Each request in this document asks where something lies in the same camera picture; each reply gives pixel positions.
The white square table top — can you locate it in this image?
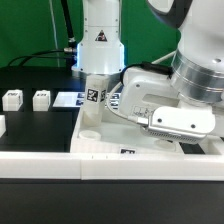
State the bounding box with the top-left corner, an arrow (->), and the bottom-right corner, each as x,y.
70,108 -> 224,154

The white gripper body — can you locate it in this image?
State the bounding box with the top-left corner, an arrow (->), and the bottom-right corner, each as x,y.
119,67 -> 180,117

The white thin cable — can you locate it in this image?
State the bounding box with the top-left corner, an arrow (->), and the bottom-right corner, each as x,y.
48,0 -> 61,68

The white U-shaped fence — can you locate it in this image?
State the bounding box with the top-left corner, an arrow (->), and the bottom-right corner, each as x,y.
0,114 -> 224,181

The black cable bundle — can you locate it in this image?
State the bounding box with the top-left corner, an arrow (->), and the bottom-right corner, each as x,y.
7,0 -> 78,68

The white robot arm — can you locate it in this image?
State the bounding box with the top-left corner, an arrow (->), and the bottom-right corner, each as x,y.
72,0 -> 224,121

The white marker sheet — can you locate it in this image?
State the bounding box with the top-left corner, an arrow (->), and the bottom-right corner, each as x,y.
53,92 -> 120,109

